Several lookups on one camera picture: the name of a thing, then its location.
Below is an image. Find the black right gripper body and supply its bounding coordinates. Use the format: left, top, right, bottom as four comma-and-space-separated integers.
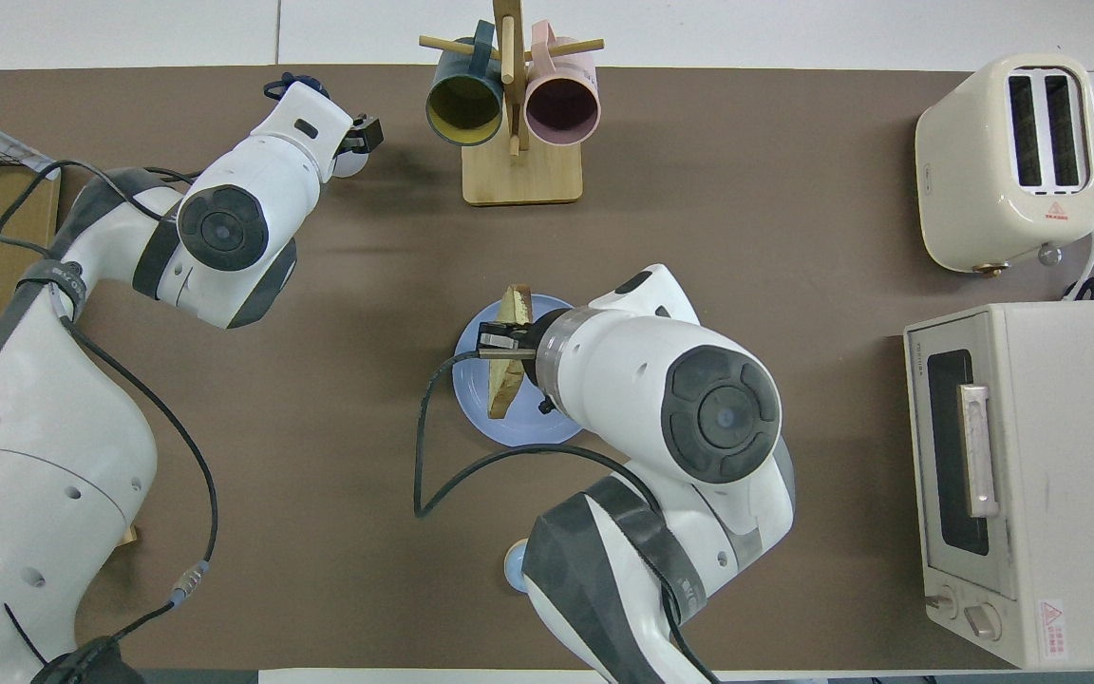
507, 321, 550, 376

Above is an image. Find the toast bread slice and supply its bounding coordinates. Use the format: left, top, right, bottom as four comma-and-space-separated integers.
488, 285, 535, 421

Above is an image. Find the blue round plate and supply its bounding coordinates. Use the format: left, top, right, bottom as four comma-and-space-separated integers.
452, 294, 595, 447

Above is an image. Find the teal mug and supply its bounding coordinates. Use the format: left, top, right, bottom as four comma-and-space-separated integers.
425, 21, 506, 147

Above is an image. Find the brown table mat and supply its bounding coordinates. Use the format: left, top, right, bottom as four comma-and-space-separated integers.
0, 65, 1094, 671

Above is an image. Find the wooden mug tree stand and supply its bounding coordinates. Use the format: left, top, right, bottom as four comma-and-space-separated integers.
419, 0, 605, 206

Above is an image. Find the pink mug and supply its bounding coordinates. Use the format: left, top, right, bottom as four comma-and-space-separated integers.
524, 21, 601, 147

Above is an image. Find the small blue call bell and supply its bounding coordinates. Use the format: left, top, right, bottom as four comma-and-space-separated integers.
503, 539, 535, 594

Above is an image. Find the cream two-slot toaster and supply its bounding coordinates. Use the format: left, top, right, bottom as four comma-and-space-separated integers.
915, 53, 1094, 275

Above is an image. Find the white toaster oven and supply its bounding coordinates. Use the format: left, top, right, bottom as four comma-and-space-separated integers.
903, 300, 1094, 670

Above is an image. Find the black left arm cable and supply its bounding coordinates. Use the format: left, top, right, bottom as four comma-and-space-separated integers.
0, 158, 221, 684

